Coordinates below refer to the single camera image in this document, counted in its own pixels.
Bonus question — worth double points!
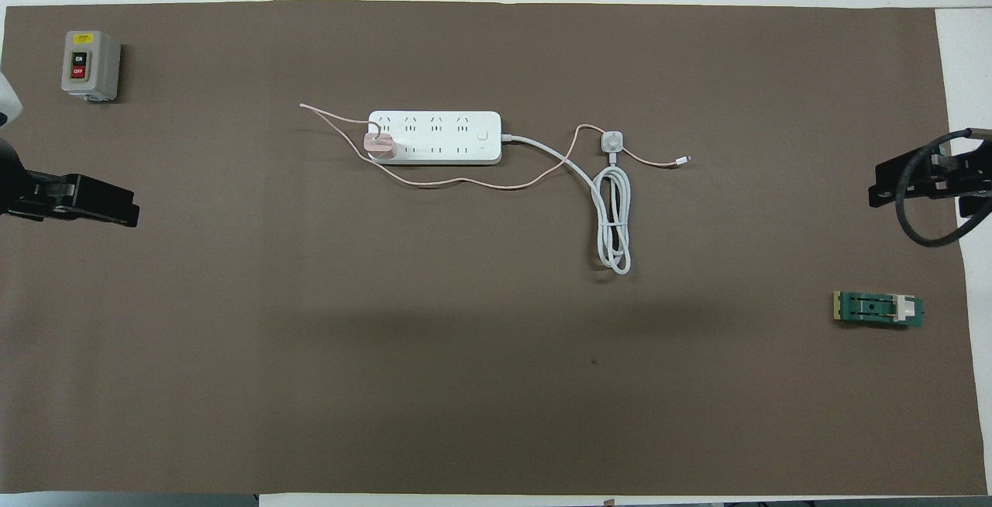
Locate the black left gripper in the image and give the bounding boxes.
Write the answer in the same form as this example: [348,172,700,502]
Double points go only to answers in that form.
[0,139,140,227]

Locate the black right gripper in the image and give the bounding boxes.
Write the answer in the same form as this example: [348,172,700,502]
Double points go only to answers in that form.
[869,135,992,219]

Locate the pink charging cable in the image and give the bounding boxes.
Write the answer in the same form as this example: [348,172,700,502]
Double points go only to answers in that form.
[299,103,691,189]

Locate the white power strip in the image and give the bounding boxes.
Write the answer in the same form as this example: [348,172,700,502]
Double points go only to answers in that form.
[367,110,503,166]

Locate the brown table mat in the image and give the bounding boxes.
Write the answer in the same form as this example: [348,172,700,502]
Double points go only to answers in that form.
[0,0,987,495]

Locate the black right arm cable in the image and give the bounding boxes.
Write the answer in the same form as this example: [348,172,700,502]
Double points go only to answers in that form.
[895,129,992,248]

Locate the green knife switch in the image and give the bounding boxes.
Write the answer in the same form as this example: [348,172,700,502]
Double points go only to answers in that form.
[833,291,925,329]

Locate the grey on-off switch box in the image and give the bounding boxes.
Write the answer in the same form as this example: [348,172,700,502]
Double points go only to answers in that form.
[61,30,122,102]

